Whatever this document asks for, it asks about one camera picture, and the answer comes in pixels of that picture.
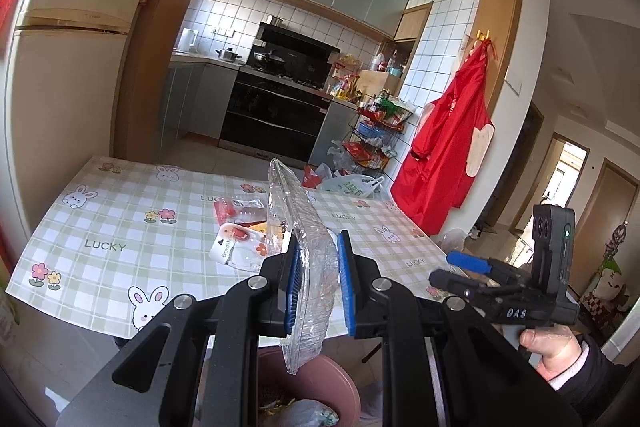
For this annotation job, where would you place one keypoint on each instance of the yellow wall hook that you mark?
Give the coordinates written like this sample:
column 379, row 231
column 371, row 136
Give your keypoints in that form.
column 482, row 35

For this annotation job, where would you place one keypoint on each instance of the red box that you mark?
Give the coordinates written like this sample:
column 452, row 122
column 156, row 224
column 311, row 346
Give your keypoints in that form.
column 311, row 179

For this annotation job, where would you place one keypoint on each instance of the black table leg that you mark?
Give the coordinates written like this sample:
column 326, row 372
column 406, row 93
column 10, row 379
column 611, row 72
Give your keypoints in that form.
column 371, row 351

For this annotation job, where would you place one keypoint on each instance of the white kettle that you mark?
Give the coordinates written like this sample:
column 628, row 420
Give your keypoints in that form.
column 187, row 40

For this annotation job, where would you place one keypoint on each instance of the person's right hand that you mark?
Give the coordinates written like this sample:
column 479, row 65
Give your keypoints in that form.
column 557, row 347

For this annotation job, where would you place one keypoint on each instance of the small steel pot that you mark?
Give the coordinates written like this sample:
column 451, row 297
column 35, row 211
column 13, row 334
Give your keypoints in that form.
column 275, row 21

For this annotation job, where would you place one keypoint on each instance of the white flower print packet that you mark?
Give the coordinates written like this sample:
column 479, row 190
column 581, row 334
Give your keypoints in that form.
column 232, row 252

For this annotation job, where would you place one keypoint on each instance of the black range hood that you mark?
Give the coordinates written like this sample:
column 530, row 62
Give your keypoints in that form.
column 295, row 52

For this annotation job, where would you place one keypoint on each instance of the red card blister pack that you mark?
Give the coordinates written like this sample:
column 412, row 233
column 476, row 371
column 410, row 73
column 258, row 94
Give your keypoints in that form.
column 235, row 209

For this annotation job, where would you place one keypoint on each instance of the clear plastic tray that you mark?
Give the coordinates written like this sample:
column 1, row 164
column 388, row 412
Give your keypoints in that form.
column 317, row 297

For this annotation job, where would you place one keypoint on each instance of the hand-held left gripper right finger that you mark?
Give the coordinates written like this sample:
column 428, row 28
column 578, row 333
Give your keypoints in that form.
column 346, row 287

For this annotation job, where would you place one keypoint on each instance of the black oven stove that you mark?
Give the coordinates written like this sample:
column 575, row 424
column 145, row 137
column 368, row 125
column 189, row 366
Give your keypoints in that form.
column 275, row 117

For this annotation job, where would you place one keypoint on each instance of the steel cooking pot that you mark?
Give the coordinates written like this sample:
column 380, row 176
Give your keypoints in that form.
column 228, row 55

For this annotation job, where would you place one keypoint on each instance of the row of condiment bottles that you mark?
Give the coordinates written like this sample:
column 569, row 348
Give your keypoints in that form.
column 345, row 82

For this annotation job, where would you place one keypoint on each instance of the black wok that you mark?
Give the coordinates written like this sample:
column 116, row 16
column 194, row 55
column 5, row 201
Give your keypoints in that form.
column 265, row 58

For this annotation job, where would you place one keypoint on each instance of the cream refrigerator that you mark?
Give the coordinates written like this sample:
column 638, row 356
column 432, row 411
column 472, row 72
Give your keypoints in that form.
column 75, row 107

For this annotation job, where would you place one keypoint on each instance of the grey lower cabinets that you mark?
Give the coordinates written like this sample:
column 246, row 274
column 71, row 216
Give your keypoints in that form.
column 200, row 97

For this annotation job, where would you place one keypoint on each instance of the white shopping bag green print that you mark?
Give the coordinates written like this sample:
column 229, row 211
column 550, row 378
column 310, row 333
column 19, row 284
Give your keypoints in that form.
column 350, row 186

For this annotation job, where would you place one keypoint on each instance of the wooden wall cabinet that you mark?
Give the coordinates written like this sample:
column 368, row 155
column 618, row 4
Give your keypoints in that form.
column 415, row 24

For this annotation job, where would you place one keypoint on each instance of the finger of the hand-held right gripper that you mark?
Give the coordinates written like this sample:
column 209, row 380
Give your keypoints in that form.
column 467, row 261
column 455, row 282

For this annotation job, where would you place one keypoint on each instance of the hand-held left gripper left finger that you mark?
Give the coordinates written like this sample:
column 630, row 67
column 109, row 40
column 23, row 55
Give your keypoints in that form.
column 292, row 287

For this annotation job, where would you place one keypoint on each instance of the person's right forearm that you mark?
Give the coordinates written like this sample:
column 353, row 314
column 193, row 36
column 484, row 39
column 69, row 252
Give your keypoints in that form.
column 595, row 382

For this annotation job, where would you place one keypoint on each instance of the checked bunny tablecloth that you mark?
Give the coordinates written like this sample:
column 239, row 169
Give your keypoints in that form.
column 125, row 269

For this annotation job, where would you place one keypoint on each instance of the red apron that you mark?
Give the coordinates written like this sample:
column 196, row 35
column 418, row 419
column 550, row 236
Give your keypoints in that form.
column 445, row 147

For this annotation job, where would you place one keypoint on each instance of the pink trash bin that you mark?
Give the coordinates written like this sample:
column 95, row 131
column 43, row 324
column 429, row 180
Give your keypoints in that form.
column 342, row 379

